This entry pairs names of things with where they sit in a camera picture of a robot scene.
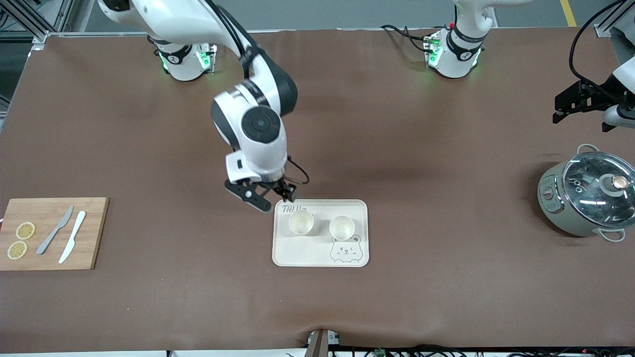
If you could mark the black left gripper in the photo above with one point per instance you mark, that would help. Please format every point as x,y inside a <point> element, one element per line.
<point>597,92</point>

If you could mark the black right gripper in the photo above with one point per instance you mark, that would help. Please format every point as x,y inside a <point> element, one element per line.
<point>278,185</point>

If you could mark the white IKEA cup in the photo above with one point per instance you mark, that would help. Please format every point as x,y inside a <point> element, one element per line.
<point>342,227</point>
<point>301,222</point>

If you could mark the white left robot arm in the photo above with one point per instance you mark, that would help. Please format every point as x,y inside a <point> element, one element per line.
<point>461,54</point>

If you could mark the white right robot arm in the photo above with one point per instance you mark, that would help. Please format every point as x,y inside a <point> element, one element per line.
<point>260,124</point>

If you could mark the cream tray with bear print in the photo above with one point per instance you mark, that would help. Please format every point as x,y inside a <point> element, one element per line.
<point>307,250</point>

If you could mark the glass pot lid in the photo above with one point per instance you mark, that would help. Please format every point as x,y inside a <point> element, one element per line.
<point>590,191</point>

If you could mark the grey electric cooking pot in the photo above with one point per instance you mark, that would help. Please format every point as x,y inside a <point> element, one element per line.
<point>555,208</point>

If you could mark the brown table mat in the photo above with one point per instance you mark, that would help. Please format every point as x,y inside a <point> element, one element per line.
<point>397,124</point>

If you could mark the wooden cutting board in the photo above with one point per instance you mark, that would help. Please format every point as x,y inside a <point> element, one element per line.
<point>92,233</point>

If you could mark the white plastic knife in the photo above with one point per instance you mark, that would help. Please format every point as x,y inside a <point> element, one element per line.
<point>73,237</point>

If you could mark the grey plastic knife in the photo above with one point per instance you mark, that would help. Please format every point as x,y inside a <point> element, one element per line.
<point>53,232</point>

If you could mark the lemon slice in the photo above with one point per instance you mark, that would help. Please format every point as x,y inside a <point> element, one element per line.
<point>17,250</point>
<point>25,230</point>

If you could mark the aluminium frame profile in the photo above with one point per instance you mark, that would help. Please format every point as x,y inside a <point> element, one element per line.
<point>30,22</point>
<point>612,20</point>

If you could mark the camera mount post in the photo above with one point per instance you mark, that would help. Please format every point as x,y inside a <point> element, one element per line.
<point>318,344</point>

